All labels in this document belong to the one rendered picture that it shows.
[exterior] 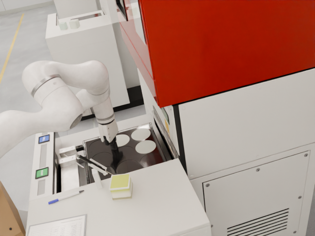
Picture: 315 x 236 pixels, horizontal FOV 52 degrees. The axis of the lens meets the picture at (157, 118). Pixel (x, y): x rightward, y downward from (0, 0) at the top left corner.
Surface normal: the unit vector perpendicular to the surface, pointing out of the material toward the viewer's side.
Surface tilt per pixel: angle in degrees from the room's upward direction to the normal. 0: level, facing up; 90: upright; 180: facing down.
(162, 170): 0
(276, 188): 90
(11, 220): 42
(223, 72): 90
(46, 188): 0
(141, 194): 0
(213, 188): 90
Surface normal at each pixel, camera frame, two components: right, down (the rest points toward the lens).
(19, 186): -0.15, -0.82
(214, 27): 0.25, 0.51
